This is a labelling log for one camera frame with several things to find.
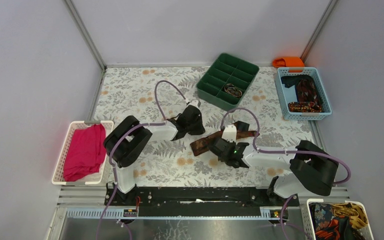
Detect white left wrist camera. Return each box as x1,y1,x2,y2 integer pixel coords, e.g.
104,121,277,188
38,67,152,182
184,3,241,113
187,100,201,109

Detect rolled patterned tie in tray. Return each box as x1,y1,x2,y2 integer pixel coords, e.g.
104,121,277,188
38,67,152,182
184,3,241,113
223,83,243,98

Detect ties in blue basket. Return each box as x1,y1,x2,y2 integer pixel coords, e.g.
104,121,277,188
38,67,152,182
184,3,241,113
280,74,323,113

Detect orange cloth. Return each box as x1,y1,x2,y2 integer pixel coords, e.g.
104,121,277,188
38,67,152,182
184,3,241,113
272,56,305,68

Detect white basket bottom right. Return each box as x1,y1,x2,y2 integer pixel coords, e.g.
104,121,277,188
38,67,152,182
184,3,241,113
300,198,374,240

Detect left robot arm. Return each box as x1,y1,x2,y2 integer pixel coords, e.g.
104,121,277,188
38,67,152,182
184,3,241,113
103,100,205,206

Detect light blue perforated basket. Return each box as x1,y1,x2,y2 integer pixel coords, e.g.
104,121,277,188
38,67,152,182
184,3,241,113
274,67,333,121

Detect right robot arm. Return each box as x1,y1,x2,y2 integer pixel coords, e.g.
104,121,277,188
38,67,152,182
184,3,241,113
208,137,339,206

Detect white perforated basket left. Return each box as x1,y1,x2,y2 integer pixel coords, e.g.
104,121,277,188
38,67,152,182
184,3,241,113
51,120,114,186

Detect magenta cloth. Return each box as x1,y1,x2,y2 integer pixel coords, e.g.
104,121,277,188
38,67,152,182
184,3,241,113
63,124,106,182

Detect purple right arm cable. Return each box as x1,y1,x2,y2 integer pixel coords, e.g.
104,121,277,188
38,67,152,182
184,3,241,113
220,107,352,240

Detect brown red floral tie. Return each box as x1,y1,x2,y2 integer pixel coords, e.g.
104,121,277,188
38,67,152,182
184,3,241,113
190,121,257,157

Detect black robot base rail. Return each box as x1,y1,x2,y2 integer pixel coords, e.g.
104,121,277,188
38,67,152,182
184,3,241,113
104,185,286,218

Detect green compartment organizer tray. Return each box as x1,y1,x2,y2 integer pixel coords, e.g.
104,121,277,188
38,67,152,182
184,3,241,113
196,52,260,111

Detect colourful ties in white basket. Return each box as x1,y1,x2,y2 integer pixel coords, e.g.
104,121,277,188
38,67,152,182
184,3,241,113
309,202,369,240

